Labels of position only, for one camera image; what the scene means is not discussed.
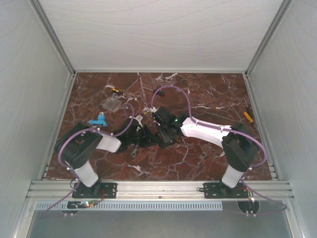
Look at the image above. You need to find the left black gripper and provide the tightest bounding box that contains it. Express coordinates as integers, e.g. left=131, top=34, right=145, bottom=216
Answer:
left=128, top=125, right=160, bottom=148

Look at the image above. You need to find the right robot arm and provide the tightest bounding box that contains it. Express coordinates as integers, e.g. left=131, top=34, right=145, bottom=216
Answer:
left=152, top=107, right=260, bottom=197

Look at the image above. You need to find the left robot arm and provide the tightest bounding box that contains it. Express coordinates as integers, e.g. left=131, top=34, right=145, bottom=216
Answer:
left=54, top=117, right=159, bottom=197

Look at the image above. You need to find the clear plastic fuse box lid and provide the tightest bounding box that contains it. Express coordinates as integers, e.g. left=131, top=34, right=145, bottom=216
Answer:
left=103, top=97, right=122, bottom=112

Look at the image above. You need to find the silver combination wrench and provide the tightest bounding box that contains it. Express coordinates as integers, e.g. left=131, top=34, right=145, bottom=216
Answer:
left=131, top=144, right=139, bottom=157

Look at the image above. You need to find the yellow black small screwdriver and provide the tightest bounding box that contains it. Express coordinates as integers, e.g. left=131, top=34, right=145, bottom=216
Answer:
left=111, top=88, right=124, bottom=95

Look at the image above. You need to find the thin black screwdriver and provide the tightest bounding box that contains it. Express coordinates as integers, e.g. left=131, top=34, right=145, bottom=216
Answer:
left=244, top=98, right=253, bottom=118

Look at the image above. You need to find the black handle screwdriver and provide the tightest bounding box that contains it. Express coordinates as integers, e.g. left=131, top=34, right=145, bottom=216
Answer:
left=144, top=87, right=165, bottom=96

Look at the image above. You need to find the grey slotted cable duct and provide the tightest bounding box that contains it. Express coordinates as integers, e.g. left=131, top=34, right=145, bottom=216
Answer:
left=35, top=200, right=223, bottom=211

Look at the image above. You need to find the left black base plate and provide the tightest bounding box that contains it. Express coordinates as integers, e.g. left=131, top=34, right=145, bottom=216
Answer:
left=72, top=181, right=117, bottom=199

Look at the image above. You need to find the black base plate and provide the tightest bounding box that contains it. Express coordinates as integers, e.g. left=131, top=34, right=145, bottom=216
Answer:
left=198, top=182, right=249, bottom=199
left=72, top=181, right=117, bottom=199

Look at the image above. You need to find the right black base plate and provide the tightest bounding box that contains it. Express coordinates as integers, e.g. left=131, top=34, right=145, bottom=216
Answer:
left=198, top=182, right=249, bottom=199

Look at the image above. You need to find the orange handle screwdriver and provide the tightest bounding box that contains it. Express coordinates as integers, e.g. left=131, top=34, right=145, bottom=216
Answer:
left=244, top=112, right=254, bottom=124

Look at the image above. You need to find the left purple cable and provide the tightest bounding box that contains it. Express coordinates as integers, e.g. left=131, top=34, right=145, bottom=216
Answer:
left=38, top=103, right=136, bottom=219

